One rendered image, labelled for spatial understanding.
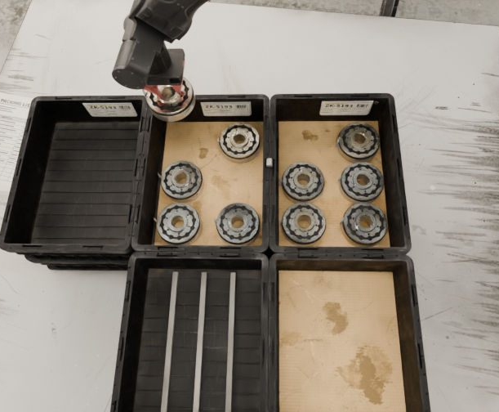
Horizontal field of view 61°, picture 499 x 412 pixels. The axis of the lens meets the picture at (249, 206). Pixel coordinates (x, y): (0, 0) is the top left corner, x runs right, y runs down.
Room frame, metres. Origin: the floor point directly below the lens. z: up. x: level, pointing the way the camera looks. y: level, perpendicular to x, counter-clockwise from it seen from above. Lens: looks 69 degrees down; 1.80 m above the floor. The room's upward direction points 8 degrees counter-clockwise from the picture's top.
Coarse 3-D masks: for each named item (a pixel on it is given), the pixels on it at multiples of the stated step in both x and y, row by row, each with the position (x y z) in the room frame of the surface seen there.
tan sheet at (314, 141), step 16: (288, 128) 0.57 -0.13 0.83; (304, 128) 0.56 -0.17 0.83; (320, 128) 0.56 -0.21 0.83; (336, 128) 0.55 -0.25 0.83; (288, 144) 0.52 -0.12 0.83; (304, 144) 0.52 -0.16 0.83; (320, 144) 0.51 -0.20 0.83; (288, 160) 0.48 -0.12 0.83; (304, 160) 0.47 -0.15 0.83; (320, 160) 0.46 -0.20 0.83; (336, 160) 0.46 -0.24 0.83; (336, 176) 0.41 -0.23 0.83; (336, 192) 0.37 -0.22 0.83; (384, 192) 0.35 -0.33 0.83; (320, 208) 0.33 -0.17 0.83; (336, 208) 0.33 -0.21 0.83; (384, 208) 0.31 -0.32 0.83; (304, 224) 0.30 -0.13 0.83; (336, 224) 0.29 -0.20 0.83; (320, 240) 0.26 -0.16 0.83; (336, 240) 0.25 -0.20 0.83; (384, 240) 0.24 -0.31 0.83
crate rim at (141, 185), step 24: (216, 96) 0.62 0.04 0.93; (240, 96) 0.62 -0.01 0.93; (264, 96) 0.61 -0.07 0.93; (264, 120) 0.54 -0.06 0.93; (144, 144) 0.52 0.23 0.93; (264, 144) 0.48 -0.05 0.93; (144, 168) 0.46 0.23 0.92; (264, 168) 0.41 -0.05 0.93; (144, 192) 0.40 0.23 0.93; (264, 192) 0.36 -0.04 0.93; (264, 216) 0.31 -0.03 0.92; (264, 240) 0.25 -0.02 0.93
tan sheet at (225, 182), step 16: (176, 128) 0.61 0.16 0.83; (192, 128) 0.61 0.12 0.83; (208, 128) 0.60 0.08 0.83; (224, 128) 0.59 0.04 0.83; (256, 128) 0.58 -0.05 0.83; (176, 144) 0.57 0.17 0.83; (192, 144) 0.56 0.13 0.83; (208, 144) 0.55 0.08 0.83; (176, 160) 0.52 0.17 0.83; (192, 160) 0.51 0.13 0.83; (208, 160) 0.51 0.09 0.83; (224, 160) 0.50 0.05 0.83; (256, 160) 0.49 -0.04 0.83; (208, 176) 0.46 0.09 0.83; (224, 176) 0.46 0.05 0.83; (240, 176) 0.45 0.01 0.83; (256, 176) 0.44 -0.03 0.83; (160, 192) 0.43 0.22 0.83; (208, 192) 0.42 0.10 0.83; (224, 192) 0.41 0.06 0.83; (240, 192) 0.41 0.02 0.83; (256, 192) 0.40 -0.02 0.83; (160, 208) 0.39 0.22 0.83; (208, 208) 0.37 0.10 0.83; (256, 208) 0.36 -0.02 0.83; (176, 224) 0.34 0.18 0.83; (208, 224) 0.33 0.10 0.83; (240, 224) 0.32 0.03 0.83; (160, 240) 0.31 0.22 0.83; (208, 240) 0.29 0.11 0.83; (256, 240) 0.28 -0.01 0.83
